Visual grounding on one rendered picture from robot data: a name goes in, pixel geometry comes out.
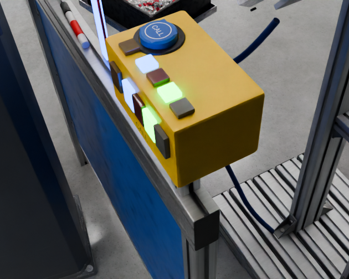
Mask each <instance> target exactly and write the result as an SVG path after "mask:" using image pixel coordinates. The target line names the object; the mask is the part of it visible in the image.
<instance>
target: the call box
mask: <svg viewBox="0 0 349 279"><path fill-rule="evenodd" d="M161 19H165V20H166V21H167V22H170V23H172V24H173V25H174V26H175V27H176V28H177V33H178V39H177V42H176V44H175V45H173V46H171V47H169V48H167V49H162V50H152V49H148V48H145V47H144V46H143V45H142V44H141V42H140V35H139V32H140V27H143V26H144V25H145V24H147V23H145V24H142V25H139V26H137V27H134V28H131V29H128V30H125V31H123V32H120V33H117V34H114V35H111V36H109V37H107V38H106V39H105V45H106V50H107V55H108V59H109V62H111V61H114V62H115V64H116V65H117V66H118V68H119V69H120V70H121V72H122V78H123V80H124V79H127V80H128V82H129V83H130V84H131V86H132V87H133V89H134V90H135V93H137V94H138V95H139V97H140V98H141V100H142V101H143V103H144V104H145V105H146V108H148V109H149V111H150V113H152V115H153V116H154V118H155V119H156V121H157V123H158V124H159V125H160V126H161V127H162V129H163V130H164V132H165V133H166V135H167V136H168V138H169V144H170V158H168V159H165V158H164V157H163V155H162V154H161V152H160V151H159V149H158V148H157V146H156V143H154V142H153V140H152V139H151V137H150V136H149V135H148V133H147V132H146V130H145V128H144V127H143V126H142V124H141V123H140V121H139V120H138V119H137V117H136V116H135V113H134V112H133V111H132V110H131V109H130V107H129V105H128V104H127V102H126V101H125V96H124V93H122V94H121V93H120V92H119V91H118V89H117V88H116V86H115V85H114V90H115V95H116V97H117V99H118V100H119V102H120V104H121V105H122V106H123V108H124V109H125V111H126V112H127V114H128V115H129V117H130V119H131V120H132V122H133V123H134V125H135V126H136V128H137V129H138V131H139V132H140V134H141V135H142V137H143V138H144V140H145V141H146V143H147V144H148V146H149V147H150V149H151V150H152V152H153V153H154V155H155V156H156V157H157V159H158V160H159V162H160V163H161V165H162V166H163V168H164V169H165V171H166V172H167V174H168V175H169V177H170V178H171V180H172V181H173V183H174V184H175V186H177V187H178V188H181V187H183V186H185V185H187V184H189V183H191V182H194V181H196V180H198V179H200V178H202V177H204V176H206V175H209V174H211V173H213V172H215V171H217V170H219V169H221V168H223V167H225V166H227V165H230V164H232V163H234V162H236V161H238V160H240V159H242V158H244V157H246V156H248V155H250V154H253V153H255V152H256V151H257V149H258V144H259V136H260V127H261V119H262V114H263V106H264V97H265V94H264V91H263V90H262V89H261V88H260V87H259V86H258V85H257V84H256V83H255V82H254V81H253V80H252V79H251V78H250V76H249V75H248V74H247V73H246V72H245V71H244V70H243V69H242V68H241V67H240V66H239V65H238V64H237V63H236V62H235V61H234V60H233V59H232V58H231V57H230V56H229V55H228V54H227V53H226V52H225V51H224V50H223V49H222V48H221V47H220V46H219V45H218V44H217V43H216V42H215V41H214V40H213V39H212V38H211V37H210V36H209V35H208V34H207V33H206V32H205V31H204V30H203V29H202V28H201V27H200V26H199V25H198V24H197V23H196V22H195V21H194V20H193V19H192V18H191V17H190V16H189V15H188V13H187V12H186V11H179V12H176V13H173V14H170V15H167V16H165V17H162V18H159V19H156V20H161ZM156 20H153V21H156ZM148 23H149V22H148ZM131 38H134V39H135V41H136V42H137V43H138V45H139V46H140V48H141V50H140V51H138V52H136V53H133V54H131V55H128V56H125V55H124V53H123V52H122V51H121V49H120V48H119V43H120V42H124V41H126V40H129V39H131ZM149 54H151V55H152V56H153V57H154V59H155V60H156V61H157V62H158V68H156V69H159V68H162V69H163V70H164V71H165V72H166V74H167V75H168V76H169V77H170V82H167V83H165V84H163V85H160V86H158V87H153V86H152V84H151V83H150V82H149V80H148V79H147V77H146V74H147V73H149V72H151V71H154V70H156V69H153V70H151V71H148V72H146V73H143V72H142V71H141V70H140V68H139V67H138V66H137V65H136V62H135V60H136V59H139V58H141V57H143V56H146V55H149ZM171 82H174V83H175V84H176V86H177V87H178V88H179V89H180V91H181V92H182V96H181V97H179V98H177V99H175V100H172V101H170V102H168V103H165V102H164V100H163V99H162V97H161V96H160V95H159V93H158V92H157V88H159V87H161V86H164V85H166V84H169V83H171ZM113 84H114V83H113ZM184 97H186V98H187V100H188V101H189V102H190V103H191V104H192V106H193V107H194V108H195V112H194V113H192V114H190V115H188V116H186V117H183V118H180V119H178V118H177V117H176V116H175V115H174V113H173V112H172V111H171V109H170V107H169V104H170V103H172V102H175V101H177V100H179V99H182V98H184Z"/></svg>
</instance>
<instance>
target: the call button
mask: <svg viewBox="0 0 349 279"><path fill-rule="evenodd" d="M139 35H140V42H141V44H142V45H143V46H144V47H145V48H148V49H152V50H162V49H167V48H169V47H171V46H173V45H175V44H176V42H177V39H178V33H177V28H176V27H175V26H174V25H173V24H172V23H170V22H167V21H166V20H165V19H161V20H156V21H152V22H149V23H147V24H145V25H144V26H143V27H140V32H139Z"/></svg>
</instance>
